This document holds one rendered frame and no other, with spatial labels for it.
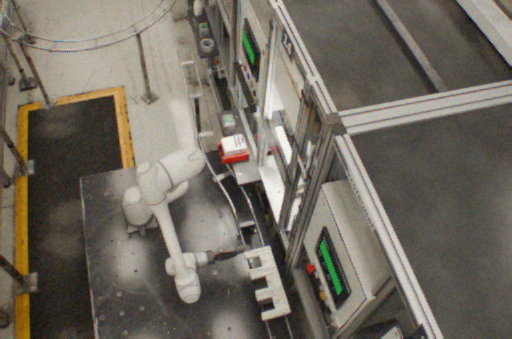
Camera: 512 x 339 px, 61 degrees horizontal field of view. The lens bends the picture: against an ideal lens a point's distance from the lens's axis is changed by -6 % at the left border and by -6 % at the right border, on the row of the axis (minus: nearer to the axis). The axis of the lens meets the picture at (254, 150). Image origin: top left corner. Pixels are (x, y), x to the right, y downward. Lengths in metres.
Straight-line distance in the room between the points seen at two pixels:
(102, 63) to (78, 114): 0.66
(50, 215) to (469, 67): 3.04
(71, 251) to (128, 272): 0.97
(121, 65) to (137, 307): 2.65
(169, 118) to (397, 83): 2.72
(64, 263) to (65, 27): 2.63
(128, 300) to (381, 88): 1.73
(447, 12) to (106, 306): 2.20
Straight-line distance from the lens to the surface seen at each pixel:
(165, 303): 2.59
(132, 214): 2.61
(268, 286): 2.42
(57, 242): 3.64
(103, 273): 2.71
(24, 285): 3.53
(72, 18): 5.30
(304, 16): 1.85
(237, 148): 2.61
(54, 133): 4.20
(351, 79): 1.63
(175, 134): 3.96
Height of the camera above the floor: 3.14
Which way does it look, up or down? 55 degrees down
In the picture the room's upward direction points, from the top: 5 degrees clockwise
